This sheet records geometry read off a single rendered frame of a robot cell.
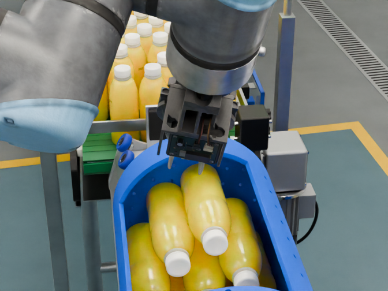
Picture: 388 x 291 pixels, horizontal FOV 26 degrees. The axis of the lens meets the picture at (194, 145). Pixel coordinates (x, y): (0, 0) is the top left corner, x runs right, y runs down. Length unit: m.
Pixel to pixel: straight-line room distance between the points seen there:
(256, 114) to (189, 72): 1.17
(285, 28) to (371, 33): 2.80
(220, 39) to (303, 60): 3.89
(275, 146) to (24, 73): 1.49
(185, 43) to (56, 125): 0.17
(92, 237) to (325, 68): 2.34
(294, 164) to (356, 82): 2.35
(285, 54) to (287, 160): 0.33
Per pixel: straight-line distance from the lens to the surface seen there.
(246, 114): 1.97
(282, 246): 1.22
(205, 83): 0.81
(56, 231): 2.29
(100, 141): 2.07
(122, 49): 2.07
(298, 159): 2.12
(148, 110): 1.90
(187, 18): 0.74
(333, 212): 3.41
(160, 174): 1.45
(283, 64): 2.31
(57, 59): 0.69
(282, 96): 2.35
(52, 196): 2.23
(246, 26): 0.75
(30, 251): 3.22
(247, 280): 1.30
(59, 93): 0.68
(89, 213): 2.47
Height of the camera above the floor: 1.94
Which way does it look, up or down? 31 degrees down
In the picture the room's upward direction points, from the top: straight up
